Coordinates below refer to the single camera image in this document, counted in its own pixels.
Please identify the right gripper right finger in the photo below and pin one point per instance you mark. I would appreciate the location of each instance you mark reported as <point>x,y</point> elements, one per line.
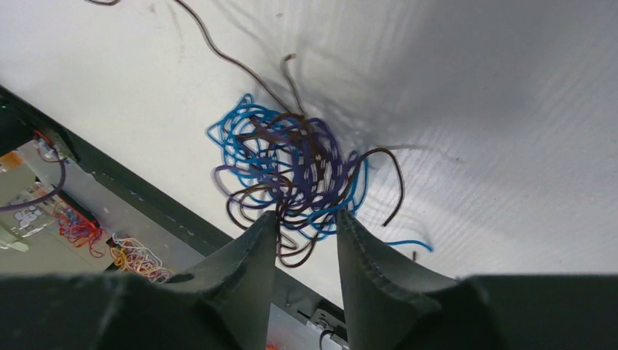
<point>385,294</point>

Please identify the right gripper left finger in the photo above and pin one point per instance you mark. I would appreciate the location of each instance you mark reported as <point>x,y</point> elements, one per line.
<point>236,282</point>

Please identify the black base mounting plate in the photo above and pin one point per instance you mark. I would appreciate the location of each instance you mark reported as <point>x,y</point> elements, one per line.
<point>291,296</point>

